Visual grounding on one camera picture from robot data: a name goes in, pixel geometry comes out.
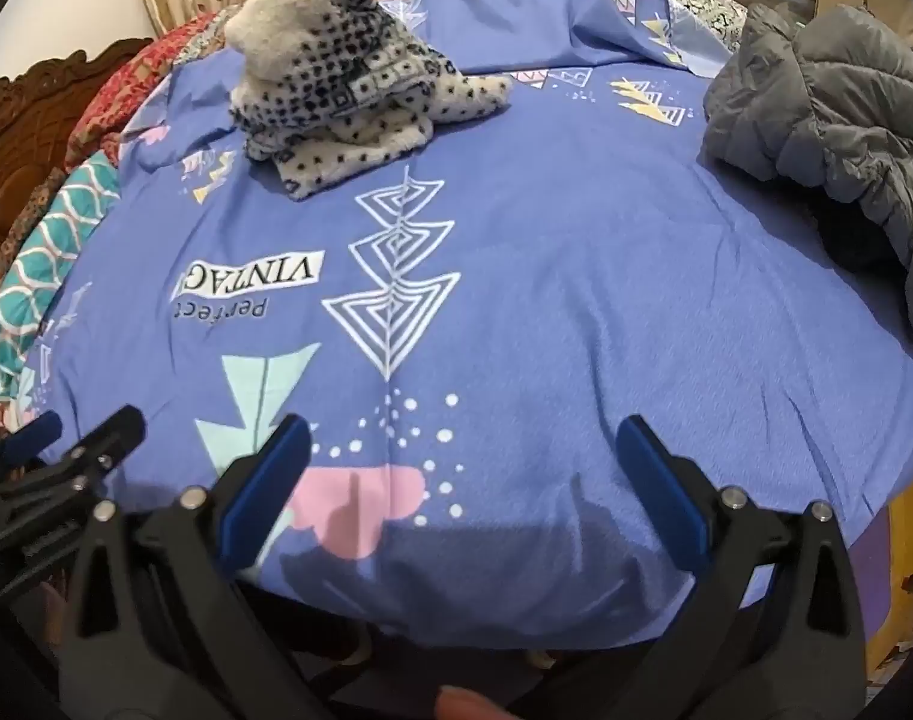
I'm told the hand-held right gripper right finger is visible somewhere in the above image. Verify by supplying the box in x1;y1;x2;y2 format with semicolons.
613;414;888;720

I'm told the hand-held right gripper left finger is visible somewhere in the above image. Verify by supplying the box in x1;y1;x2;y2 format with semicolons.
55;414;330;720

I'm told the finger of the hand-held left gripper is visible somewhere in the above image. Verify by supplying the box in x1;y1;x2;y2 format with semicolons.
0;411;65;481
0;405;148;518

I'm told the white patterned fleece garment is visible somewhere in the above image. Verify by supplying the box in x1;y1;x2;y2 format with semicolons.
223;0;513;203

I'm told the teal wave patterned cloth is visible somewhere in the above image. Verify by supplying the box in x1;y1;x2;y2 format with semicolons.
0;150;123;402

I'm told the blue printed bedsheet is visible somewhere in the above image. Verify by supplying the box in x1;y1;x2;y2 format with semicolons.
0;0;913;650

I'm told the yellow cloth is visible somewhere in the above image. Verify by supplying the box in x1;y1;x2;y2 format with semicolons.
876;472;913;661

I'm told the red patterned quilt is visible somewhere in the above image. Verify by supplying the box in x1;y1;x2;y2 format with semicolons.
66;0;495;166

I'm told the grey puffer jacket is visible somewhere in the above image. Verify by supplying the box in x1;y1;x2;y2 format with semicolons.
700;4;913;357

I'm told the black and white patterned pillow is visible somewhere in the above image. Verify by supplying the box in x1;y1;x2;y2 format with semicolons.
493;0;750;76

